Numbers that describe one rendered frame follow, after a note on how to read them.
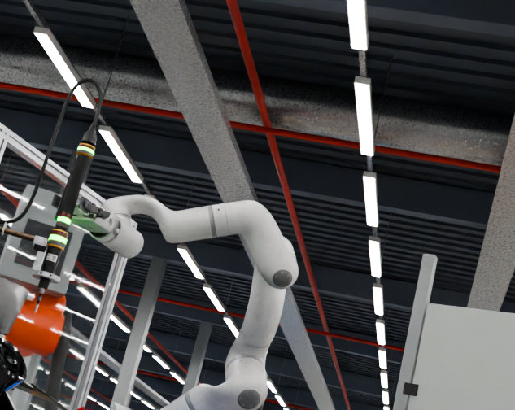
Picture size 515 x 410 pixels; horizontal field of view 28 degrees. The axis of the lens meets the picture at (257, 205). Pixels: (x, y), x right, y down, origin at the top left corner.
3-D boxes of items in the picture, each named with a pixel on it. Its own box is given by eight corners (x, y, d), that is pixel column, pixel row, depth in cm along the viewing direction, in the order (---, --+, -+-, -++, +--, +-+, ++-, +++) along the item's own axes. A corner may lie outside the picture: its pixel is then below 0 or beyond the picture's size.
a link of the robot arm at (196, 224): (207, 177, 283) (98, 194, 283) (214, 228, 276) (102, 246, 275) (210, 193, 291) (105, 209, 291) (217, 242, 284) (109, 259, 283)
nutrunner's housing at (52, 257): (34, 285, 252) (87, 118, 266) (35, 288, 255) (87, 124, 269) (50, 289, 252) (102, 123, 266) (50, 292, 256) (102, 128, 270)
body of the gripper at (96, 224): (115, 240, 271) (92, 224, 262) (84, 237, 276) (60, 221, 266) (122, 214, 273) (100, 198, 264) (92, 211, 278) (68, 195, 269)
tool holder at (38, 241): (23, 270, 250) (35, 233, 253) (24, 276, 257) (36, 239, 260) (58, 280, 251) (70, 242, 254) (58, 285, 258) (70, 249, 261)
